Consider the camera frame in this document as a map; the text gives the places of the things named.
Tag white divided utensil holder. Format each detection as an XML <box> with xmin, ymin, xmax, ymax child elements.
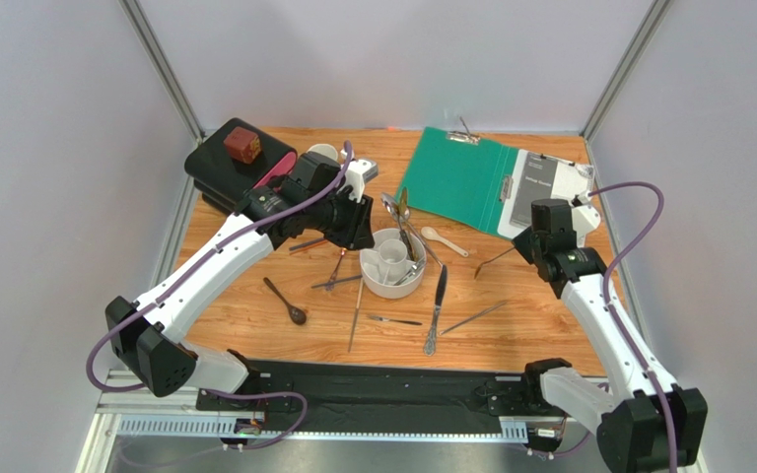
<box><xmin>359</xmin><ymin>229</ymin><xmax>428</xmax><ymax>300</ymax></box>

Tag silver spoon dark handle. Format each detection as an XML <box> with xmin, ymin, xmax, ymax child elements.
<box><xmin>380</xmin><ymin>192</ymin><xmax>417</xmax><ymax>261</ymax></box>

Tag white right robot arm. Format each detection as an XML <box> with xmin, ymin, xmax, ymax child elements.
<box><xmin>513</xmin><ymin>198</ymin><xmax>708</xmax><ymax>472</ymax></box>

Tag gold spoon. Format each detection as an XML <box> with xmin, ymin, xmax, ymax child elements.
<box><xmin>398</xmin><ymin>187</ymin><xmax>419</xmax><ymax>262</ymax></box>

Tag iridescent blue purple spoon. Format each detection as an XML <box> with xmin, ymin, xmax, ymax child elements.
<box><xmin>473</xmin><ymin>246</ymin><xmax>515</xmax><ymax>280</ymax></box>

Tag white plastic spoon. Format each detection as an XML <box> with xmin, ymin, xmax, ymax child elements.
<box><xmin>421</xmin><ymin>227</ymin><xmax>469</xmax><ymax>257</ymax></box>

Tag small silver fork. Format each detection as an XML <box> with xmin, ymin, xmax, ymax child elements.
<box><xmin>367</xmin><ymin>314</ymin><xmax>423</xmax><ymax>326</ymax></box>

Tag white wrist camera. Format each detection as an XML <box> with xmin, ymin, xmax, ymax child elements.
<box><xmin>343</xmin><ymin>159</ymin><xmax>379</xmax><ymax>202</ymax></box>
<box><xmin>571</xmin><ymin>193</ymin><xmax>601</xmax><ymax>235</ymax></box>

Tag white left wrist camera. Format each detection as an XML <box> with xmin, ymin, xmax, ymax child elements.
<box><xmin>343</xmin><ymin>159</ymin><xmax>379</xmax><ymax>202</ymax></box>

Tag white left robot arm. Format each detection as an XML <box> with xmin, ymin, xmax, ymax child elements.
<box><xmin>104</xmin><ymin>152</ymin><xmax>379</xmax><ymax>397</ymax></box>

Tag red brown cube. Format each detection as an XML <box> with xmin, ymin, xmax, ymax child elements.
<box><xmin>223</xmin><ymin>127</ymin><xmax>262</xmax><ymax>165</ymax></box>

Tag dark brown wooden spoon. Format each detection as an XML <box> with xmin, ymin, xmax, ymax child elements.
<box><xmin>263</xmin><ymin>277</ymin><xmax>308</xmax><ymax>325</ymax></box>

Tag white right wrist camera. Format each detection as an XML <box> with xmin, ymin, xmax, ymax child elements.
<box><xmin>571</xmin><ymin>193</ymin><xmax>601</xmax><ymax>235</ymax></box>

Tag setup guide booklet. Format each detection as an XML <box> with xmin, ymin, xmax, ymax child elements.
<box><xmin>497</xmin><ymin>149</ymin><xmax>595</xmax><ymax>238</ymax></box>

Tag silver table knife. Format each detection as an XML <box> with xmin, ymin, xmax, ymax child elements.
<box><xmin>423</xmin><ymin>265</ymin><xmax>448</xmax><ymax>356</ymax></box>

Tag iridescent ornate handle utensil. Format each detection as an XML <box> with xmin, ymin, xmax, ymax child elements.
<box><xmin>327</xmin><ymin>248</ymin><xmax>347</xmax><ymax>281</ymax></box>

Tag aluminium frame rail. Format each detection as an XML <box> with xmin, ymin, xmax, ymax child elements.
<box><xmin>76</xmin><ymin>367</ymin><xmax>708</xmax><ymax>473</ymax></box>

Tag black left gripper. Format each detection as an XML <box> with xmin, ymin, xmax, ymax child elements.
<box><xmin>307</xmin><ymin>185</ymin><xmax>377</xmax><ymax>252</ymax></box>

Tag black pink drawer box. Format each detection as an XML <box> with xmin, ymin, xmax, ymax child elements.
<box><xmin>184</xmin><ymin>117</ymin><xmax>298</xmax><ymax>215</ymax></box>

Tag green clipboard folder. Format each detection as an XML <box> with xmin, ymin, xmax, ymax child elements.
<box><xmin>395</xmin><ymin>127</ymin><xmax>519</xmax><ymax>238</ymax></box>

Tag dark grey chopstick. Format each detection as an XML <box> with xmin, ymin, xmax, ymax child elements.
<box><xmin>310</xmin><ymin>274</ymin><xmax>362</xmax><ymax>291</ymax></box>

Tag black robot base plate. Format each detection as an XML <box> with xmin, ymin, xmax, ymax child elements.
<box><xmin>194</xmin><ymin>358</ymin><xmax>586</xmax><ymax>436</ymax></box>

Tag orange chopstick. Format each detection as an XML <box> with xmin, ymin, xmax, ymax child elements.
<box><xmin>288</xmin><ymin>237</ymin><xmax>326</xmax><ymax>253</ymax></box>

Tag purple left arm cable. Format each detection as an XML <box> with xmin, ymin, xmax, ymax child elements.
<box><xmin>86</xmin><ymin>140</ymin><xmax>355</xmax><ymax>395</ymax></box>

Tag pale yellow mug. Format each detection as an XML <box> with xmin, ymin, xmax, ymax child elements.
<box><xmin>308</xmin><ymin>143</ymin><xmax>339</xmax><ymax>162</ymax></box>

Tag silver utensils in holder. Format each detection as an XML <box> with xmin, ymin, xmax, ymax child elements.
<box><xmin>393</xmin><ymin>258</ymin><xmax>427</xmax><ymax>287</ymax></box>

